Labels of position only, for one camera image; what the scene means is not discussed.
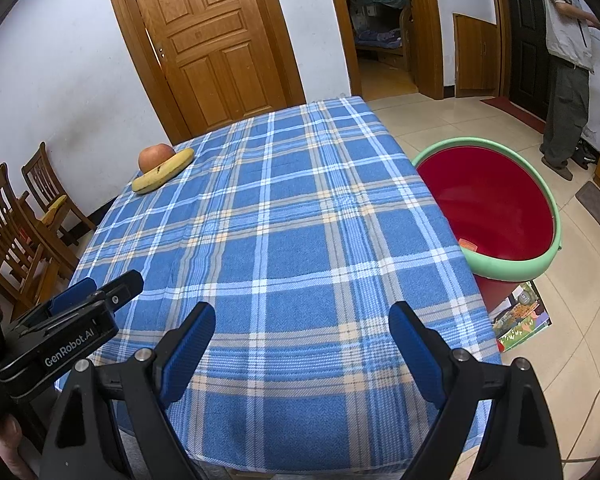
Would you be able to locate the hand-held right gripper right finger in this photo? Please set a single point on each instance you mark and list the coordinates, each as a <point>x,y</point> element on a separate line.
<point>420,355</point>

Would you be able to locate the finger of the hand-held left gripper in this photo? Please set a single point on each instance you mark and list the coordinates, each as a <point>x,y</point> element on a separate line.
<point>72,294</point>
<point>122,287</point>

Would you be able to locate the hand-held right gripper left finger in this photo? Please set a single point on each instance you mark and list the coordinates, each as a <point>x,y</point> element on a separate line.
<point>187,350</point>

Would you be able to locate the orange cardboard box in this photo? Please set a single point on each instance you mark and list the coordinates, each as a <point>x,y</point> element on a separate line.
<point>467,246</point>

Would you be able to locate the person's left hand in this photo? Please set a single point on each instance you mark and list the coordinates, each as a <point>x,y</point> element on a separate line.
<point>10,452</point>

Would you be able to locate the large wooden chair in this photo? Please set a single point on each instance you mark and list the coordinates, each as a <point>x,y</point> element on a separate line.
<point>15,250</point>

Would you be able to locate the red stool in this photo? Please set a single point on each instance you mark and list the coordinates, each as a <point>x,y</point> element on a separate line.
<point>497,295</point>

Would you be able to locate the colourful picture book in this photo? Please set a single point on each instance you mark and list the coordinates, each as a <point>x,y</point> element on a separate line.
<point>522,317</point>

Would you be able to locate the wooden chair with yellow cushion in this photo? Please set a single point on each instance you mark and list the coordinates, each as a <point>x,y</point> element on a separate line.
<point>42,180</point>

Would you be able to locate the yellow banana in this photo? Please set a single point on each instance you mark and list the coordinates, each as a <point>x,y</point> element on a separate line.
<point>162,172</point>

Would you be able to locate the red apple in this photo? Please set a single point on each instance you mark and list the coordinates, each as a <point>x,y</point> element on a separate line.
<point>156,156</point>

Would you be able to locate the blue plaid tablecloth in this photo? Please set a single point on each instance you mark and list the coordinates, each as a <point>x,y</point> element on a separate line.
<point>290,240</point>

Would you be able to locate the black shoes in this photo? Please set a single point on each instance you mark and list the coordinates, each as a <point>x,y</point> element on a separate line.
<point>584,155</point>

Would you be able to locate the red doormat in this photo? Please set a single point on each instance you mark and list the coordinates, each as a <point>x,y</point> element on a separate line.
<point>515,111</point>

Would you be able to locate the brown wooden door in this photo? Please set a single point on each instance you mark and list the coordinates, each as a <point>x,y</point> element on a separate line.
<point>210,40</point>

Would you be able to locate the black door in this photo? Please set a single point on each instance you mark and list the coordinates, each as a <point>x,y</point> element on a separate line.
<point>527,35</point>

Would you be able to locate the bunk bed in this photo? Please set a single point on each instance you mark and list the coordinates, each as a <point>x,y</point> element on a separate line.
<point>380,15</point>

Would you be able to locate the wooden door frame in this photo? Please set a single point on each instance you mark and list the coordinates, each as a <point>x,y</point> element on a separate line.
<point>130,60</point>

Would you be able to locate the open doorway wooden frame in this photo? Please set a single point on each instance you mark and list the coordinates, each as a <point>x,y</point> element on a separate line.
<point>427,35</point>

